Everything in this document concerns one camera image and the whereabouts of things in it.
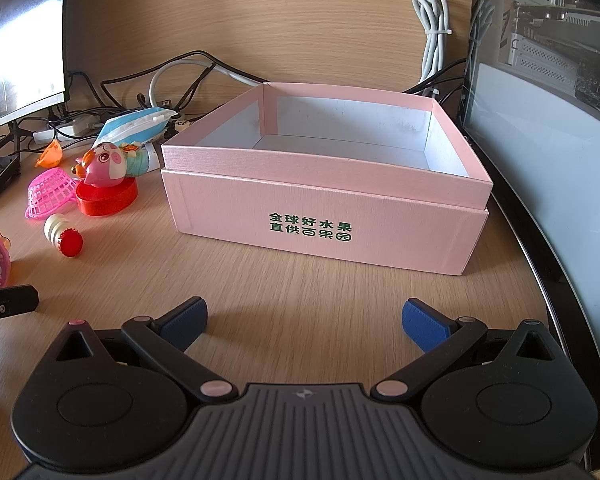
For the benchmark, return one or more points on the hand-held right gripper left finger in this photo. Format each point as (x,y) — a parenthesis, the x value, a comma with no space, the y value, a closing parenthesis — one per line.
(185,322)

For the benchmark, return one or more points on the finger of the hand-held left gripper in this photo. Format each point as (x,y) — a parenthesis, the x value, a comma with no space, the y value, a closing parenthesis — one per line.
(10,300)

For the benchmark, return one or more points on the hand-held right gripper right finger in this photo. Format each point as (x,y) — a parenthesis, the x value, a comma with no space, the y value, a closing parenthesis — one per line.
(422,325)

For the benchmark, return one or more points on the pink mesh basket toy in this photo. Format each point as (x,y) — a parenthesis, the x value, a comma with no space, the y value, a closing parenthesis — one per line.
(50,190)

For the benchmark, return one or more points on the orange plastic toy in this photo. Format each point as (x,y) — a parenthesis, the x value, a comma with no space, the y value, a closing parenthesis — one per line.
(50,156)

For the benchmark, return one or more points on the pink cardboard box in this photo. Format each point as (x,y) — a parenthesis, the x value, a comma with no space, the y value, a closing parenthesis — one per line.
(305,200)

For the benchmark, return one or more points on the blue white tissue packet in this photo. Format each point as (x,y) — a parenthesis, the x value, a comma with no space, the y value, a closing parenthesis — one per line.
(130,127)

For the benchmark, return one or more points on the wooden desktop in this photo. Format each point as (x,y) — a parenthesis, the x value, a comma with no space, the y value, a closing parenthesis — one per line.
(305,300)

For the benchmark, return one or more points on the white red stamp toy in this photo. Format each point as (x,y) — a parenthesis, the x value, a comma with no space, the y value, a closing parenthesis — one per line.
(70,245)

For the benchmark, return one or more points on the white power strip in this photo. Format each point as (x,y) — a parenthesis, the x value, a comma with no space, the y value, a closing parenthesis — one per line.
(75,127)

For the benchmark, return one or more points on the glass-sided computer case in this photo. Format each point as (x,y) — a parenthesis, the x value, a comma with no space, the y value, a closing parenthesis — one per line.
(545,110)

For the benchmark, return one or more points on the black computer monitor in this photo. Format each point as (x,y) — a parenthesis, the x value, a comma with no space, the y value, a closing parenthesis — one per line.
(15,35)

